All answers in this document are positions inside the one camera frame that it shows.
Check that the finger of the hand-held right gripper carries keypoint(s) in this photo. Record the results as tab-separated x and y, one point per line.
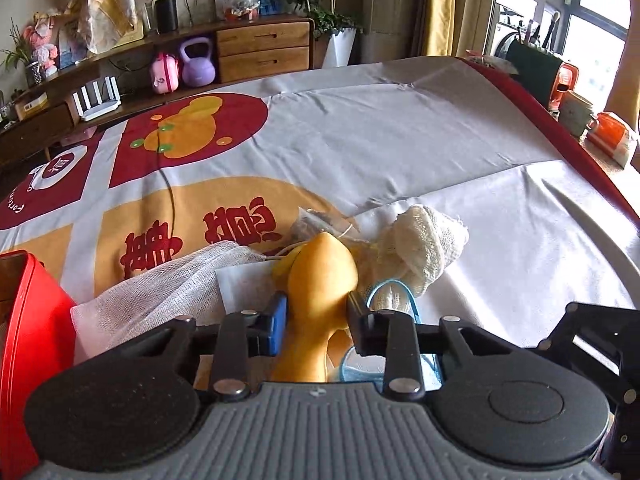
600	340

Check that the small white box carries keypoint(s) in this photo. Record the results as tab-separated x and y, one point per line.
31	105

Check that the white router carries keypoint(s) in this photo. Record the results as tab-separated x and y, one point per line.
97	102

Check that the wooden TV cabinet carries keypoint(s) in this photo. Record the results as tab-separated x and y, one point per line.
260	50

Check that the cream gauze bundle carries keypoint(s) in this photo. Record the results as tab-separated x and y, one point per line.
425	245

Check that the white mesh cloth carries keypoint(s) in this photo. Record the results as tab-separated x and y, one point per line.
160	290

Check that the yellow soft toy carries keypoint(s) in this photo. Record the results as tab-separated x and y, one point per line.
320	285

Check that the purple kettlebell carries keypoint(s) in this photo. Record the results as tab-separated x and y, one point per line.
199	67

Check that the potted green plant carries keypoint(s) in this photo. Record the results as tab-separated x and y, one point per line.
330	25

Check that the dark green utensil holder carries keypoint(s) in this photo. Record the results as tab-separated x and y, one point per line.
532	67

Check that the yellow curtain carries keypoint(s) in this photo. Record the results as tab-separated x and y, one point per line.
441	10

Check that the washing machine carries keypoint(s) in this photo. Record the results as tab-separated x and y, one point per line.
510	30

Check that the printed tablecloth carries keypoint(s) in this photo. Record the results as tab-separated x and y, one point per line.
400	130

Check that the black speaker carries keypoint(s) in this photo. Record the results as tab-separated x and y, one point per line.
166	15

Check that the cartoon print face mask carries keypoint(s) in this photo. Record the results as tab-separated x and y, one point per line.
360	365

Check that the red tin box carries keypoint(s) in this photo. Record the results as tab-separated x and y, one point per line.
35	335

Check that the green mug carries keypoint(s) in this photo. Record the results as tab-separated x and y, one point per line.
575	112

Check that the pink toy case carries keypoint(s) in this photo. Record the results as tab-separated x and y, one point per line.
165	76

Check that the small potted plant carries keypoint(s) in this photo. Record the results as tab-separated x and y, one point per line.
22	55

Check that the orange packet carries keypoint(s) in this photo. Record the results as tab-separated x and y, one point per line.
612	140

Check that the white paper leaflet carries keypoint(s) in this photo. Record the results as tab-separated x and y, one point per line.
245	290

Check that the floor standing air conditioner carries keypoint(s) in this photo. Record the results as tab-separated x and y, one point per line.
395	10

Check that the pink doll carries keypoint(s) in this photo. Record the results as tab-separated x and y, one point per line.
42	40

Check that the orange plastic stand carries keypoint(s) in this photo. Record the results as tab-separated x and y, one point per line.
565	85

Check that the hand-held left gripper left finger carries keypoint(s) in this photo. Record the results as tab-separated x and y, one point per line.
278	325

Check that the clear plastic bag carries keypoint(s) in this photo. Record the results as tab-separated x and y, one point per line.
320	225

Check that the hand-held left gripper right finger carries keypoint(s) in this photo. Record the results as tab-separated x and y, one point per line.
356	325

